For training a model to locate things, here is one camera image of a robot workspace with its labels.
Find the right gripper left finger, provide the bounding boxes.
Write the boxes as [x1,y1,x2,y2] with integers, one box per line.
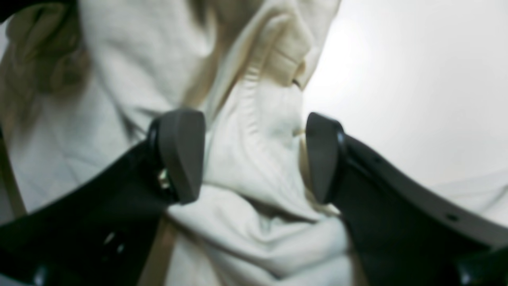
[0,109,206,286]

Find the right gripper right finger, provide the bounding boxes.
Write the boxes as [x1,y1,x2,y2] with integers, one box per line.
[306,112,508,286]

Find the grey t-shirt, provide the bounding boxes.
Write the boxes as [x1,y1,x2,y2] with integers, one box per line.
[1,0,507,286]

